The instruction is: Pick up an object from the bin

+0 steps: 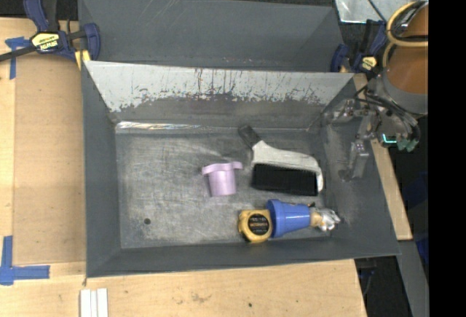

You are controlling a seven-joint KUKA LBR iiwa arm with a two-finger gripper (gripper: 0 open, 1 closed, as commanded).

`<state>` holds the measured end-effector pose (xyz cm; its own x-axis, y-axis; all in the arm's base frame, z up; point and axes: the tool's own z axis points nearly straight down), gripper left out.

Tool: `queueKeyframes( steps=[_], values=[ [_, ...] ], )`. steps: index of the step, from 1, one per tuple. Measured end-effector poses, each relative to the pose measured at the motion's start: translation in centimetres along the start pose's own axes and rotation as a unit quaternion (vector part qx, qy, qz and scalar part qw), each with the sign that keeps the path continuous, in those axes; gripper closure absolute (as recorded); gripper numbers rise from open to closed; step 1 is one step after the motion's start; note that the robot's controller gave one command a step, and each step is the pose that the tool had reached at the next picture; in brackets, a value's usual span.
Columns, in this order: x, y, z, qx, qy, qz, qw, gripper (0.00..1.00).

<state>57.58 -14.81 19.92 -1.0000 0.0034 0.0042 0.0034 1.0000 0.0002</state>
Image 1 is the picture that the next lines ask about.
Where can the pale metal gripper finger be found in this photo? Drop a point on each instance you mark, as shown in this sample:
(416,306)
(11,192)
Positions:
(358,160)
(340,112)

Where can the white and yellow small toy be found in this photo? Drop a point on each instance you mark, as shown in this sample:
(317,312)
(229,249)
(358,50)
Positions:
(325,219)

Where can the white brush with black bristles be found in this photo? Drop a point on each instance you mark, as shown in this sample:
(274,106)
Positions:
(282,162)

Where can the blue plastic cup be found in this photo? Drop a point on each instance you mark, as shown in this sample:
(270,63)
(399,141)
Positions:
(289,217)

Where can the yellow and black tape measure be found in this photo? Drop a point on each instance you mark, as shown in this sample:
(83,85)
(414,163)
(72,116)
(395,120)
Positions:
(255,225)

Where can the lilac plastic cup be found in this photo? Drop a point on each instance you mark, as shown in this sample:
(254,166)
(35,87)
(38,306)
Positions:
(222,180)

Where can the grey metal bin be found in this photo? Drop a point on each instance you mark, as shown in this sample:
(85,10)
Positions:
(174,177)

